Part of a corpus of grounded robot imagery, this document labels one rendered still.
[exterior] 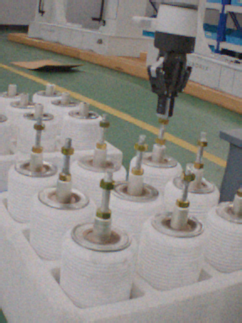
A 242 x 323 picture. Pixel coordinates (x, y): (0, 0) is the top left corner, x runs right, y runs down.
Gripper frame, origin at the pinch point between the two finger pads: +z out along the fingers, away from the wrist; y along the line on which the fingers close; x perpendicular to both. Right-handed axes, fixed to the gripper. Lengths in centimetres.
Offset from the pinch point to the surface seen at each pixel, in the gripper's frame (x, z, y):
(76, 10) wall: 480, -1, 528
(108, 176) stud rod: -11.4, 2.0, -32.0
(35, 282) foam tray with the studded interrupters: -5.6, 17.9, -37.5
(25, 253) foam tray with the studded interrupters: 0.1, 17.4, -33.7
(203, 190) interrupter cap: -13.0, 10.2, -6.6
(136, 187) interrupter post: -6.2, 9.2, -16.7
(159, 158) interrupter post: -0.7, 9.5, -0.9
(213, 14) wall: 375, -29, 844
